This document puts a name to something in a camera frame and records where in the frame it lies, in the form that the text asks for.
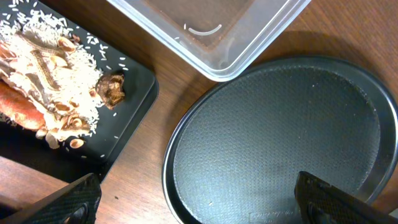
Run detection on brown walnut piece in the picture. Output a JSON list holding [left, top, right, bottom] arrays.
[[95, 73, 125, 110]]

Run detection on clear plastic bin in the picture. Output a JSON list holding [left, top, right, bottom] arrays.
[[108, 0, 310, 82]]

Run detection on orange carrot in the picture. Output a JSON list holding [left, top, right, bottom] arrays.
[[1, 81, 45, 130]]

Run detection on pile of peanut shells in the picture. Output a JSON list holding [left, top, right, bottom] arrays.
[[1, 32, 103, 149]]

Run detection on round black serving tray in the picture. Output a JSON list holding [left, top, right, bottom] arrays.
[[162, 56, 397, 223]]

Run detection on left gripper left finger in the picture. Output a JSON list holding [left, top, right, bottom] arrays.
[[1, 173, 102, 223]]

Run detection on pile of white rice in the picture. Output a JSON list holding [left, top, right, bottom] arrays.
[[0, 0, 130, 159]]

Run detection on black rectangular tray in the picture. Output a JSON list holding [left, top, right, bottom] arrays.
[[0, 0, 160, 184]]

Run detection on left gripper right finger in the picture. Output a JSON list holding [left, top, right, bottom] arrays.
[[294, 171, 397, 224]]

